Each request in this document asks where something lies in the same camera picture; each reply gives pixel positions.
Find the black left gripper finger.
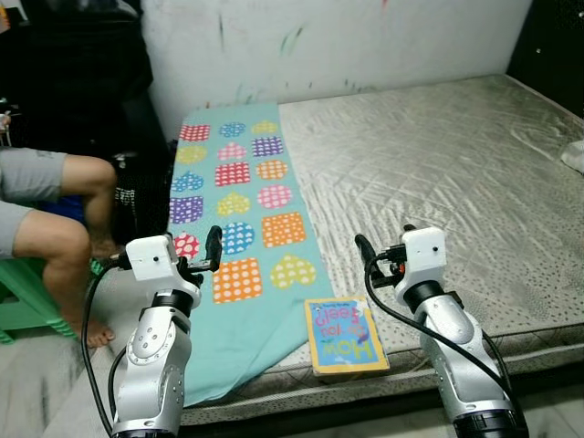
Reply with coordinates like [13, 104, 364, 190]
[203, 224, 225, 273]

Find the blue yellow children's book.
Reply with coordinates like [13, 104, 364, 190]
[304, 297, 391, 377]

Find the white pillow with green print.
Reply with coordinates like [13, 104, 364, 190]
[561, 140, 584, 174]

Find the black mesh-sided bag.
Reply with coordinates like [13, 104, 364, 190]
[111, 151, 174, 245]

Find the teal blanket with colourful shapes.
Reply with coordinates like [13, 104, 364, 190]
[167, 121, 334, 407]

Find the person in white shirt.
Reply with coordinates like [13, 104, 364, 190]
[0, 146, 120, 349]

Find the green plastic stool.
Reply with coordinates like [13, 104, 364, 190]
[0, 255, 106, 343]

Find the black tufted headboard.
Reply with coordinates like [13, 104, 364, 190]
[506, 0, 584, 115]

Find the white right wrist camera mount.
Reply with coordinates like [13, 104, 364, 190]
[399, 226, 448, 284]

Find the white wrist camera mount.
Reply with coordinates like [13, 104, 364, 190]
[125, 235, 188, 293]
[399, 226, 448, 284]

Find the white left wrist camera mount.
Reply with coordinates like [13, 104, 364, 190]
[125, 235, 188, 293]

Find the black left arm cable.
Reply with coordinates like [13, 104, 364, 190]
[80, 258, 133, 435]

